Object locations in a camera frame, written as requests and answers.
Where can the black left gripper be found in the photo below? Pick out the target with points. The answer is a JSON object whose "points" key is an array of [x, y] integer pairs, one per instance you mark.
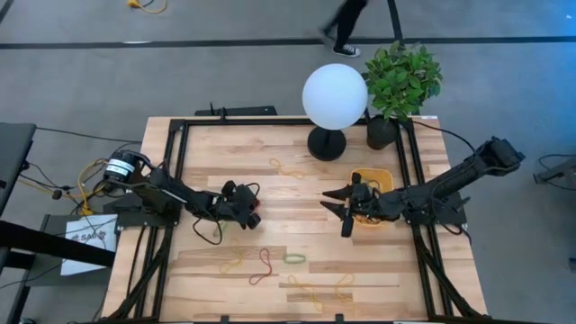
{"points": [[240, 202]]}

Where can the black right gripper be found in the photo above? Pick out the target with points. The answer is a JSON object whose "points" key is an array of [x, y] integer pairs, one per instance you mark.
{"points": [[346, 227]]}

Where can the yellow rubber band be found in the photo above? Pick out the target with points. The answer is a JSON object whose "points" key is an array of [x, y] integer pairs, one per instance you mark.
{"points": [[283, 169], [237, 258], [306, 290]]}

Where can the red rubber band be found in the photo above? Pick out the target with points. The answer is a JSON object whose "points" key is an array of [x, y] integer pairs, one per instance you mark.
{"points": [[269, 265]]}

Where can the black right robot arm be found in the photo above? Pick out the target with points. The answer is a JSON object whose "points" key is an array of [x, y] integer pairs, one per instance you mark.
{"points": [[450, 182]]}

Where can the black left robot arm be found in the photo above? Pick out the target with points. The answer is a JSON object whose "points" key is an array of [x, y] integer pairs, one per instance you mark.
{"points": [[171, 189]]}

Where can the orange plastic bin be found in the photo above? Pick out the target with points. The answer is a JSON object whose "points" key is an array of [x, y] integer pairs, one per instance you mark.
{"points": [[382, 177]]}

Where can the black flat device box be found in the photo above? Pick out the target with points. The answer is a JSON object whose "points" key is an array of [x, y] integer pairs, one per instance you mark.
{"points": [[243, 110]]}

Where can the white globe table lamp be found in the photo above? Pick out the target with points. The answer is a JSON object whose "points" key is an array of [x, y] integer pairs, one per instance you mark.
{"points": [[335, 96]]}

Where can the green potted plant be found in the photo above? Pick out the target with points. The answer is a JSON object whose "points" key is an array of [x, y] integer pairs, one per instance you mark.
{"points": [[400, 81]]}

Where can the white paper sheet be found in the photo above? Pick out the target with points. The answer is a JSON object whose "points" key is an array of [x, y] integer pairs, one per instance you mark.
{"points": [[101, 225]]}

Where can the person's feet in sneakers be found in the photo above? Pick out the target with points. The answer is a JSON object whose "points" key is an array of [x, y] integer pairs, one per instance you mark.
{"points": [[346, 22]]}

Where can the grey floor case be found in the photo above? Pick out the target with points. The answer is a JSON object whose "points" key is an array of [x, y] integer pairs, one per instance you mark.
{"points": [[49, 274]]}

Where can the black floor stand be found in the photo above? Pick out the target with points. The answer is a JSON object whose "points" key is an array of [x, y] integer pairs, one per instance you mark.
{"points": [[558, 173]]}

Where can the black side table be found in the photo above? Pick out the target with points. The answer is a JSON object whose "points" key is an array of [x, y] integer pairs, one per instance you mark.
{"points": [[13, 153]]}

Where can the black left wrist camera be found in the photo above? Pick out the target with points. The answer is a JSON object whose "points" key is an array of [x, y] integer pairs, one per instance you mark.
{"points": [[254, 221]]}

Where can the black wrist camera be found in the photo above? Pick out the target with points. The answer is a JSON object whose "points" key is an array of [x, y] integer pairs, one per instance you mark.
{"points": [[254, 221], [370, 198]]}

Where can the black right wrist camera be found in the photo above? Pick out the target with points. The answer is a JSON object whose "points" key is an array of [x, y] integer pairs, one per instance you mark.
{"points": [[370, 198]]}

